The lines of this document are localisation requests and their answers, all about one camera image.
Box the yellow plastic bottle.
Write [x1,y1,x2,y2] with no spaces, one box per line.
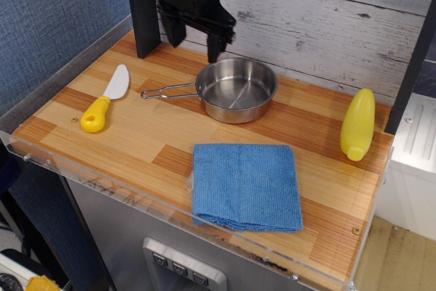
[340,89,375,162]

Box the clear acrylic front guard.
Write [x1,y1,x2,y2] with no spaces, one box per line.
[1,127,355,290]

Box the blue folded cloth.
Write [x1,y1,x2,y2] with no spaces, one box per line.
[192,144,303,232]

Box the dark grey vertical post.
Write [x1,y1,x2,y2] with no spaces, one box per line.
[129,0,161,59]

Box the black braided cable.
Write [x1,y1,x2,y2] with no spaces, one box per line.
[0,273,21,291]

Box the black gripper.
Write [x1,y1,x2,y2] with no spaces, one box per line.
[157,0,236,63]

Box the dark right vertical post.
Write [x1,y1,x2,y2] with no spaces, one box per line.
[384,0,435,135]

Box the stainless steel pot with handle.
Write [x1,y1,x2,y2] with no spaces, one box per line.
[140,58,279,124]

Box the silver button control panel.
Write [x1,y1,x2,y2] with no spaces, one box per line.
[142,237,228,290]

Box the white side cabinet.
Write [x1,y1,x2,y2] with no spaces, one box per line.
[375,93,435,240]

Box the yellow object bottom left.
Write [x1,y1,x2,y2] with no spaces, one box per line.
[25,275,60,291]

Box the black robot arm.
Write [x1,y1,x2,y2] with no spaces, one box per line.
[157,0,236,63]

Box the yellow handled toy knife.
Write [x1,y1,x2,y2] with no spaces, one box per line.
[80,64,130,133]

